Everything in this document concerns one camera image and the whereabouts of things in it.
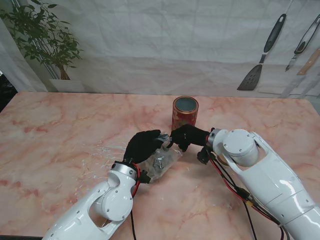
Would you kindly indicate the dark object beside table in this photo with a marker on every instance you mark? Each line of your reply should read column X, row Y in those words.
column 6, row 92

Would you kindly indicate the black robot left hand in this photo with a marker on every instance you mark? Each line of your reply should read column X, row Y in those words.
column 141, row 147

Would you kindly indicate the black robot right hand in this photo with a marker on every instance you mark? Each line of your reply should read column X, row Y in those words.
column 192, row 136

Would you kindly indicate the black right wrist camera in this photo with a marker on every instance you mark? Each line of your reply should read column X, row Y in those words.
column 203, row 156

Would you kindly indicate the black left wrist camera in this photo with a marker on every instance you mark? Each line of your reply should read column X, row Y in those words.
column 145, row 177

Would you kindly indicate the red floral tea canister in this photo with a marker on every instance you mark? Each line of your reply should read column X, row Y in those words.
column 185, row 118

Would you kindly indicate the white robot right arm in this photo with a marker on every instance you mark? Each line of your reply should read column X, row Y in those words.
column 270, row 180

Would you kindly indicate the green leafy plant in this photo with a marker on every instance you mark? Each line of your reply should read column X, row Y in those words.
column 45, row 37

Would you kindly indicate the clear plastic bag of tea bags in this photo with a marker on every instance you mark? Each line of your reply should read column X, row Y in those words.
column 160, row 162

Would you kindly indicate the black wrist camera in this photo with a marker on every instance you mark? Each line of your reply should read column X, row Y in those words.
column 203, row 156
column 145, row 177

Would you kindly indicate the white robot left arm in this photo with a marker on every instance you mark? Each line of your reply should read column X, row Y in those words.
column 90, row 212

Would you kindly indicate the black slotted spatula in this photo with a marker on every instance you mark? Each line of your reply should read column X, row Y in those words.
column 247, row 81

